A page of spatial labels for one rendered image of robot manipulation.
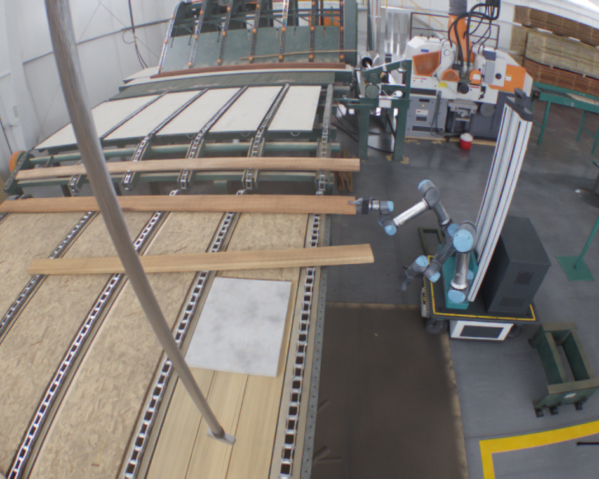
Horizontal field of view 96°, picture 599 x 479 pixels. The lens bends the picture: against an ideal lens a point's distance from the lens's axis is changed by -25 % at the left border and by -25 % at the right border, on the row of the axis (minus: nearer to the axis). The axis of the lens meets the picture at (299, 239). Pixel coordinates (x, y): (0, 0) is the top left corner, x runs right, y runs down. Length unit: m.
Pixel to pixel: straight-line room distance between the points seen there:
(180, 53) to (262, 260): 6.51
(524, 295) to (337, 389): 1.51
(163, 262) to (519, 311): 2.55
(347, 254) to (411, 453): 1.35
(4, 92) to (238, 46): 4.74
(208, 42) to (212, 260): 6.33
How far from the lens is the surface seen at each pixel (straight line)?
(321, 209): 2.53
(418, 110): 6.20
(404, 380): 2.65
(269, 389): 1.66
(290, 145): 3.40
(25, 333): 2.45
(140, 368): 1.86
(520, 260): 2.52
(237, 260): 2.16
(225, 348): 1.79
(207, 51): 7.87
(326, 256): 2.13
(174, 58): 8.12
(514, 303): 2.81
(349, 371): 2.64
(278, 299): 1.95
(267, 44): 7.57
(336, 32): 7.60
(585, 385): 2.90
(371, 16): 8.24
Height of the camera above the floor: 2.27
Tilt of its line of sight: 38 degrees down
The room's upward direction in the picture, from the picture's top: 2 degrees counter-clockwise
